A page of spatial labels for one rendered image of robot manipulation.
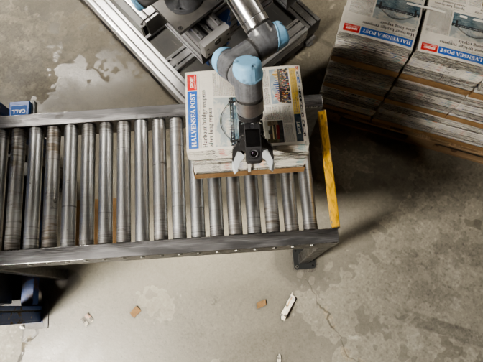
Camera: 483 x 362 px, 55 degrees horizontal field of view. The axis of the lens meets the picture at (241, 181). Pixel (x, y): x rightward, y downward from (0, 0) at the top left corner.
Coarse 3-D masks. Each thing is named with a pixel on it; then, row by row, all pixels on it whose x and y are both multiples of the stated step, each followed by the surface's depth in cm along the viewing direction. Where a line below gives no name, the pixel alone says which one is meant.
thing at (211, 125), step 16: (192, 80) 148; (208, 80) 147; (224, 80) 148; (192, 96) 146; (208, 96) 145; (224, 96) 146; (192, 112) 144; (208, 112) 143; (224, 112) 144; (192, 128) 142; (208, 128) 142; (224, 128) 141; (192, 144) 140; (208, 144) 140; (224, 144) 139; (192, 160) 146; (208, 160) 146; (224, 160) 147
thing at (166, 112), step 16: (304, 96) 171; (320, 96) 171; (64, 112) 171; (80, 112) 171; (96, 112) 171; (112, 112) 171; (128, 112) 171; (144, 112) 170; (160, 112) 170; (176, 112) 170; (0, 128) 170; (64, 128) 174; (80, 128) 175; (96, 128) 176
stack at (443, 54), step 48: (384, 0) 177; (432, 0) 177; (480, 0) 176; (336, 48) 187; (384, 48) 177; (432, 48) 172; (480, 48) 171; (336, 96) 226; (432, 96) 198; (432, 144) 242; (480, 144) 227
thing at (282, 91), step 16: (272, 80) 147; (288, 80) 147; (272, 96) 145; (288, 96) 145; (272, 112) 143; (288, 112) 143; (304, 112) 143; (272, 128) 141; (288, 128) 141; (304, 128) 141; (272, 144) 139; (288, 144) 139; (304, 144) 139; (288, 160) 151; (304, 160) 151
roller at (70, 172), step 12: (72, 132) 169; (72, 144) 168; (72, 156) 167; (72, 168) 166; (72, 180) 165; (72, 192) 164; (72, 204) 163; (72, 216) 162; (72, 228) 161; (60, 240) 160; (72, 240) 160
